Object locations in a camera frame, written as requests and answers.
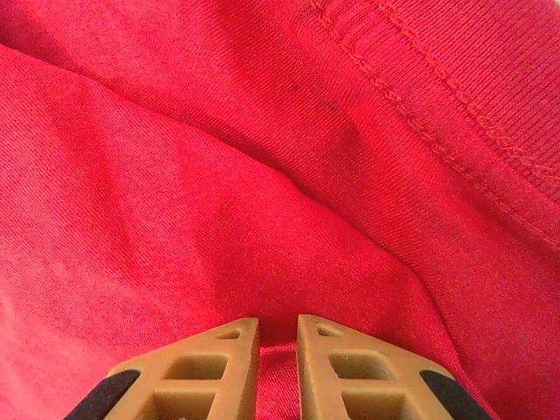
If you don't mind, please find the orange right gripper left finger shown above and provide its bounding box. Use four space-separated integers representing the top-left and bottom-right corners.
65 318 260 420

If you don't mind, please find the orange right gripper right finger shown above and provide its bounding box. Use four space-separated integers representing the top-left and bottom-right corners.
297 313 491 420

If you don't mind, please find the red printed t-shirt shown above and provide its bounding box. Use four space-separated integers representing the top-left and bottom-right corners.
0 0 560 420

